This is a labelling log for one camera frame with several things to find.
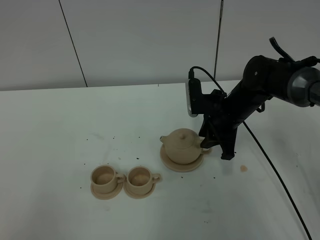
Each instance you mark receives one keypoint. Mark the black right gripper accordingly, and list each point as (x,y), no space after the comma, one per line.
(218,126)

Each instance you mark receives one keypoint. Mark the tan ceramic teapot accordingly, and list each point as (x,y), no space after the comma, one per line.
(183,146)

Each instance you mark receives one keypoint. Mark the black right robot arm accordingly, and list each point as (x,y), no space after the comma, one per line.
(295,82)

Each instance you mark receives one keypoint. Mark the tan teapot saucer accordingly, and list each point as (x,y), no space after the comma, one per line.
(179,167)

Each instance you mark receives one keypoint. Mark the right tan teacup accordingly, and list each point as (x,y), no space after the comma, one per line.
(140,180)

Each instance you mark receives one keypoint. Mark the tan teacup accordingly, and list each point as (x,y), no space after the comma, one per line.
(105,180)
(140,180)

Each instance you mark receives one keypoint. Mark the right tan cup saucer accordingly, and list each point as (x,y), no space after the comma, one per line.
(137,196)

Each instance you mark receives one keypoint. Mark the tan cup saucer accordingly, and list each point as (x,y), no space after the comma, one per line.
(137,196)
(106,196)

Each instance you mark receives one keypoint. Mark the left tan teacup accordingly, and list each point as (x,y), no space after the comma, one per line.
(105,180)

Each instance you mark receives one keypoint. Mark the left tan cup saucer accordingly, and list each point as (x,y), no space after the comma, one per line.
(106,196)

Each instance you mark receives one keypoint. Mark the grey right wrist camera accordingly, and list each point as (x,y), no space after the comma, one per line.
(188,100)

